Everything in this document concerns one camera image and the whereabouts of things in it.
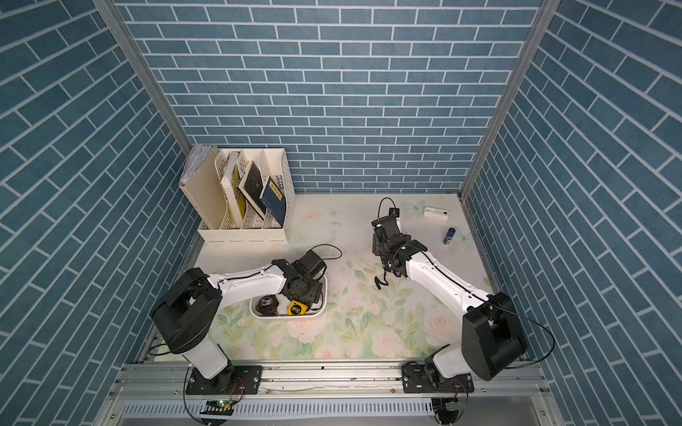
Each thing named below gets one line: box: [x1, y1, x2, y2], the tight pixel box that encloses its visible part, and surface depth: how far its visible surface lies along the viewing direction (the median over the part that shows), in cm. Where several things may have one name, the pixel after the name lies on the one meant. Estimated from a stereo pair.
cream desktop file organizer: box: [179, 146, 296, 245], surface depth 102 cm
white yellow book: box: [221, 151, 247, 229], surface depth 98 cm
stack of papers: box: [179, 143, 213, 187], surface depth 91 cm
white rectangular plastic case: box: [422, 206, 450, 221], surface depth 114 cm
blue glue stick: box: [442, 227, 456, 246], surface depth 101 cm
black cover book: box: [237, 161, 267, 221], surface depth 101 cm
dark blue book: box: [259, 175, 286, 229], surface depth 107 cm
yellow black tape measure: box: [286, 299, 309, 316], surface depth 86 cm
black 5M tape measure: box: [255, 294, 280, 316], surface depth 86 cm
